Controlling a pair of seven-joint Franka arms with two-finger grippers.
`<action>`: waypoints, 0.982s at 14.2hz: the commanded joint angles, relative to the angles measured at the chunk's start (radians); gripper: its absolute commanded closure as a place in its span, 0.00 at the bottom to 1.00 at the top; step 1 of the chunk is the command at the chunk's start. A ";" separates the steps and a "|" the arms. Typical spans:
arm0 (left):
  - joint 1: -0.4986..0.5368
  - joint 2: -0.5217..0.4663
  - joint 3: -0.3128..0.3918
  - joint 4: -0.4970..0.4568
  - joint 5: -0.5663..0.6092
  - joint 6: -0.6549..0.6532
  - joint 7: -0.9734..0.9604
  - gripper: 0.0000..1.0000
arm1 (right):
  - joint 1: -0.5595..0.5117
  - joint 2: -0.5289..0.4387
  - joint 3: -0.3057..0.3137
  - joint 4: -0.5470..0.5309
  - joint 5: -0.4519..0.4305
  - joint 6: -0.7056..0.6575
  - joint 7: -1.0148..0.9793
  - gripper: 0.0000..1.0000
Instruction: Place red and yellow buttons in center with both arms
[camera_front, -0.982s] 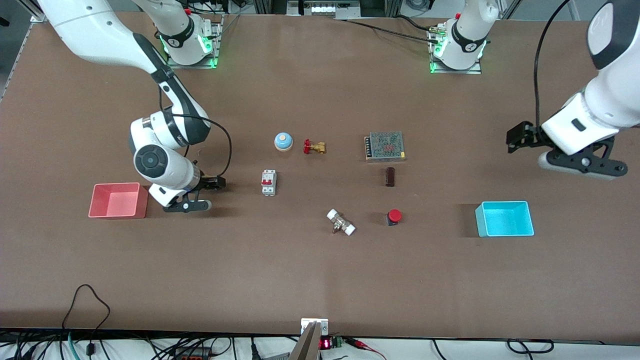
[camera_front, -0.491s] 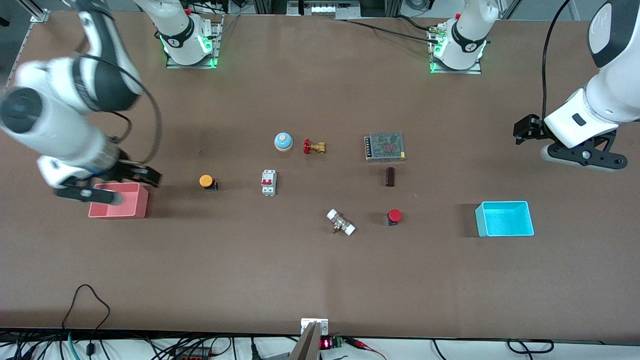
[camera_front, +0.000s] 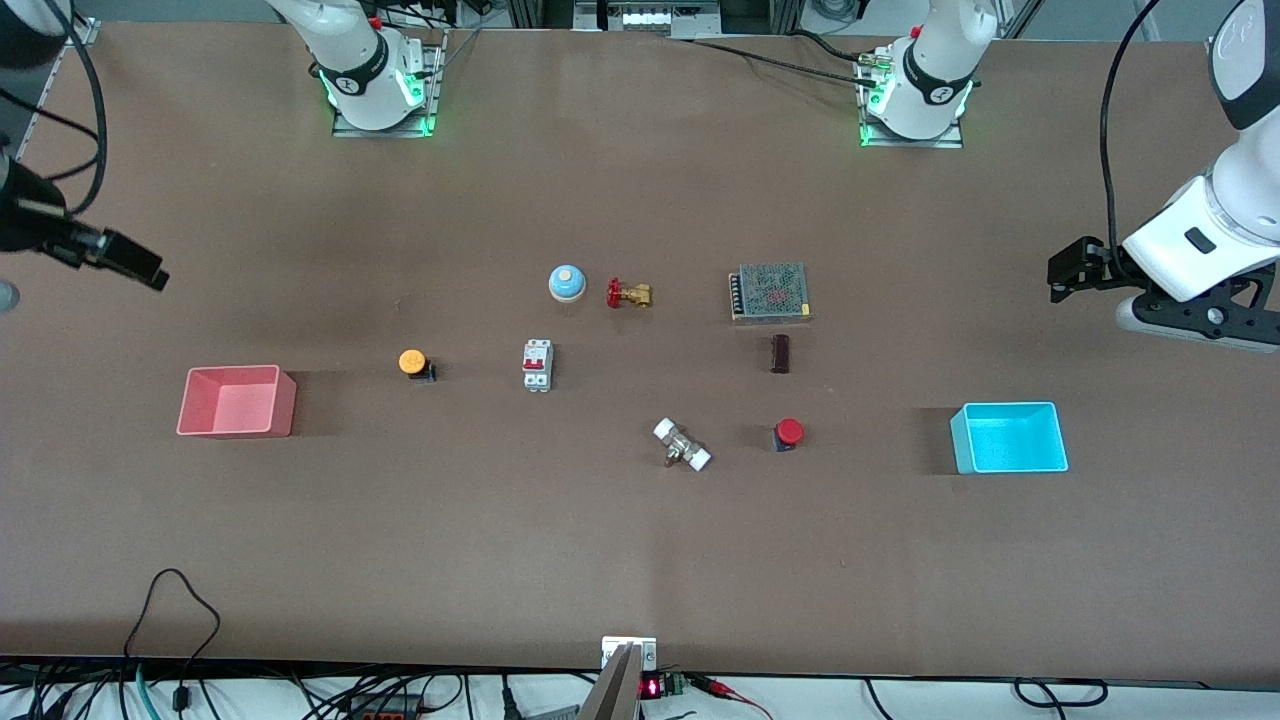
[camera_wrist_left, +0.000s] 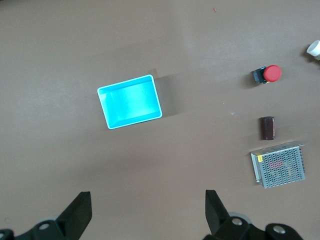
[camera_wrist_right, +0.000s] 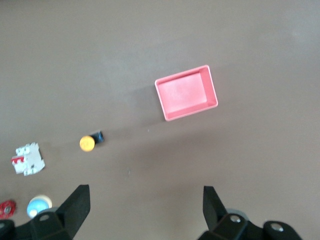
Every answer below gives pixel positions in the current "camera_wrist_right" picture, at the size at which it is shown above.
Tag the white circuit breaker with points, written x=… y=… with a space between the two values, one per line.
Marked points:
x=28 y=160

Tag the pink plastic bin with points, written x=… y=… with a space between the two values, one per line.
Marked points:
x=185 y=95

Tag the blue service bell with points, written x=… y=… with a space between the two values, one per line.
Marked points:
x=37 y=206

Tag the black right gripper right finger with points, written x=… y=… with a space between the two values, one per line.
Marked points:
x=212 y=210

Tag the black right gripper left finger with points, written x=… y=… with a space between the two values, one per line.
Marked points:
x=72 y=210

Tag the yellow push button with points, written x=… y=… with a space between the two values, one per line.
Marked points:
x=87 y=143

